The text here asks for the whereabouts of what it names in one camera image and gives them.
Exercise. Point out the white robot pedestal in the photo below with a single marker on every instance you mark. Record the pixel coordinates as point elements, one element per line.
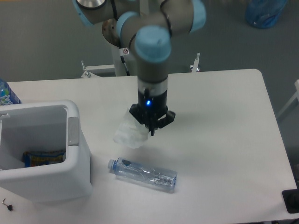
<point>124,61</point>

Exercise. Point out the blue plastic bag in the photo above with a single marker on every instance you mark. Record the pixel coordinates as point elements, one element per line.
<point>264,13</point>

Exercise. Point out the black device at table edge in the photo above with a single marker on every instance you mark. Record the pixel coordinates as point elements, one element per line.
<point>291,200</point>

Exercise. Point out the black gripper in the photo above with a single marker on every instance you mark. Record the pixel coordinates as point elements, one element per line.
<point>149,110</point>

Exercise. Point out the clear plastic water bottle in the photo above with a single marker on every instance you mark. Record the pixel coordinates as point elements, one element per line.
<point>150,176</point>

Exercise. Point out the blue labelled bottle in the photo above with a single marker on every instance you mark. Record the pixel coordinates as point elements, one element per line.
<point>7,96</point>

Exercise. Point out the blue yellow snack wrapper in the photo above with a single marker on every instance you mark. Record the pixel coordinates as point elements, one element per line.
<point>40,158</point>

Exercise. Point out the white paper tissue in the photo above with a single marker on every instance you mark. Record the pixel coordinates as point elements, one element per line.
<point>130,132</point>

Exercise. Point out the white plastic trash can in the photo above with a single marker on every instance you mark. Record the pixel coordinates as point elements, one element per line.
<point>44,126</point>

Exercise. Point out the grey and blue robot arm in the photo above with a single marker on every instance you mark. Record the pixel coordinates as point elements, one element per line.
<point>148,39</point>

